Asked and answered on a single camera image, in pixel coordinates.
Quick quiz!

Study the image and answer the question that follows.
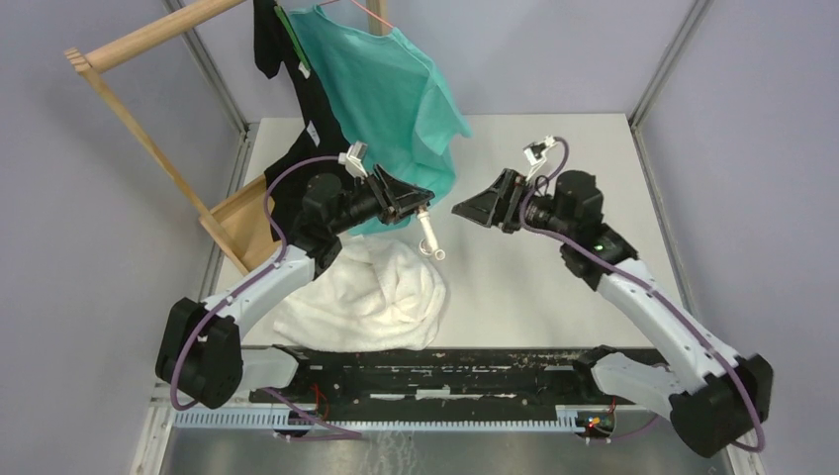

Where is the wooden clothes rack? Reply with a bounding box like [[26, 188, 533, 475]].
[[63, 0, 392, 277]]

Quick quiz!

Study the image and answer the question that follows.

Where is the green clothes hanger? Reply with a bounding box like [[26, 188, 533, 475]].
[[273, 1, 312, 79]]

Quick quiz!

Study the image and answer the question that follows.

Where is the teal t-shirt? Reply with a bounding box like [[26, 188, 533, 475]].
[[288, 6, 472, 203]]

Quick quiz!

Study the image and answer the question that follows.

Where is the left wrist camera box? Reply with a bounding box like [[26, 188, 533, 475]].
[[337, 141, 368, 179]]

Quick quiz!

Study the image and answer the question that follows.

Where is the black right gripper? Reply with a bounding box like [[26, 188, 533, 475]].
[[452, 168, 573, 243]]

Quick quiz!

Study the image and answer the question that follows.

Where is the white terry towel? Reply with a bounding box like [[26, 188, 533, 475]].
[[271, 237, 447, 352]]

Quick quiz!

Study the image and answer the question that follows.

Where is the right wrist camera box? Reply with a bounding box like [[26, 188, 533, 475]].
[[522, 136, 559, 180]]

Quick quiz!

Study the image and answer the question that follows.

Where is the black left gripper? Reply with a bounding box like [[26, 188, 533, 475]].
[[329, 162, 434, 236]]

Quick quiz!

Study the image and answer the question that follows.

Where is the pink clothes hanger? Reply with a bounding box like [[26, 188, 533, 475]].
[[350, 0, 394, 36]]

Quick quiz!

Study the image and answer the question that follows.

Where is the white slotted cable duct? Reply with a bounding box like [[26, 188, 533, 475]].
[[173, 406, 584, 433]]

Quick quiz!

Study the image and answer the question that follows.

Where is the white plastic water faucet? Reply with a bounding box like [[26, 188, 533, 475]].
[[417, 214, 446, 261]]

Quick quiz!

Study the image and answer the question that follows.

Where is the black t-shirt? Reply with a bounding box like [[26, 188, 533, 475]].
[[252, 0, 354, 232]]

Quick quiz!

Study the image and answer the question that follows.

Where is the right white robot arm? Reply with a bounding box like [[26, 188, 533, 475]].
[[452, 169, 774, 457]]

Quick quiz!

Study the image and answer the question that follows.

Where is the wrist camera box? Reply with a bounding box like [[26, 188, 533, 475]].
[[337, 141, 368, 179], [522, 136, 559, 180]]

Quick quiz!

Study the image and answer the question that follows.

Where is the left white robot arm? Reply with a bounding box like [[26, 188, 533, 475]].
[[155, 165, 435, 411]]

